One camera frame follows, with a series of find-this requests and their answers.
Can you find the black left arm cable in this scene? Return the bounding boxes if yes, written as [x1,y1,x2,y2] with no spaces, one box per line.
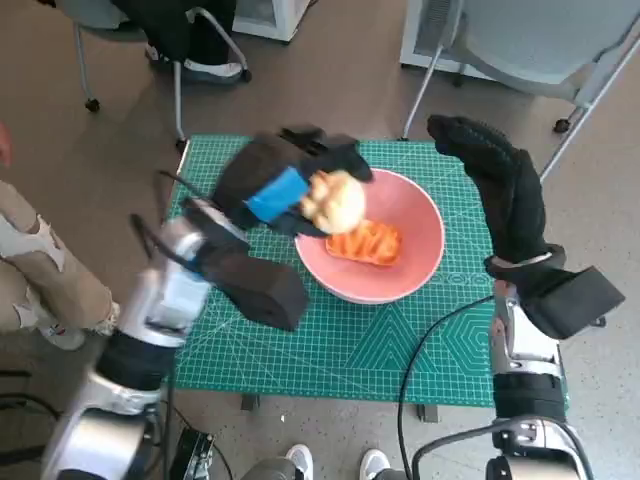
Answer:
[130,169,251,281]

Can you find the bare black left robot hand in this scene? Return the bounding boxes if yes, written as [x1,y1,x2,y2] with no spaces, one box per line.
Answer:
[212,125,375,240]

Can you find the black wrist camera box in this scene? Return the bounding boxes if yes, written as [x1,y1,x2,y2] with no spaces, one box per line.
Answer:
[199,244,311,332]
[519,266,626,340]

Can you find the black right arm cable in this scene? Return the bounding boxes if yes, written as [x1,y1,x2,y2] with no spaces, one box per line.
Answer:
[398,294,496,480]

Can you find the pink bowl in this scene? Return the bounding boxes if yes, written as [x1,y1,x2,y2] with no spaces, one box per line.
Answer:
[294,168,446,305]

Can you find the green cutting mat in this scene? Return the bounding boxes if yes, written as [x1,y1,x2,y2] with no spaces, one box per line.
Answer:
[172,133,569,409]

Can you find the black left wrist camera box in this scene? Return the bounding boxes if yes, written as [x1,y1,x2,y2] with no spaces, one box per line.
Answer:
[199,244,311,332]

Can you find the black device box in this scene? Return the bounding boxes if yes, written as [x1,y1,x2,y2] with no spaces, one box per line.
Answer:
[168,428,234,480]

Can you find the large white mesh cabinet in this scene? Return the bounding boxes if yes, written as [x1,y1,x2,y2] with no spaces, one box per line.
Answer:
[399,0,491,79]

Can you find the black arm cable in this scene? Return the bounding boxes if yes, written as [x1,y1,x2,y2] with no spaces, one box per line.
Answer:
[398,294,496,480]
[130,169,251,281]

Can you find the empty grey mesh chair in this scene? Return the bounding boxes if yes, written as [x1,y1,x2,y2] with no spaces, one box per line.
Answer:
[399,0,640,181]

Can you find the long braided toy bread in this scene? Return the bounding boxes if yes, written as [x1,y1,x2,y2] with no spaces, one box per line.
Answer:
[325,218,403,269]

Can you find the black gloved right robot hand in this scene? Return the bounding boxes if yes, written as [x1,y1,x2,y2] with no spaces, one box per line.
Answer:
[427,114,547,264]

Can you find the grey chair with person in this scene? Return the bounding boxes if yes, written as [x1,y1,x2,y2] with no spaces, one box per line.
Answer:
[52,0,253,151]

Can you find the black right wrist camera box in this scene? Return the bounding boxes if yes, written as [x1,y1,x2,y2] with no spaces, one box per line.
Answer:
[519,266,626,340]

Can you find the seated person in black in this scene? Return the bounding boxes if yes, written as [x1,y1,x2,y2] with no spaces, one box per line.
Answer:
[29,0,245,86]

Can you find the white shoe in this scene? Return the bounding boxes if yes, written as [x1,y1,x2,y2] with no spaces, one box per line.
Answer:
[285,443,315,480]
[359,448,390,480]

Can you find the round toy bread bun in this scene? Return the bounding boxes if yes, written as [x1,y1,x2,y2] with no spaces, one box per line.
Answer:
[299,169,367,235]

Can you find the small white mesh cabinet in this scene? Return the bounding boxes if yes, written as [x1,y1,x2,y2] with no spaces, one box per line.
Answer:
[232,0,319,45]

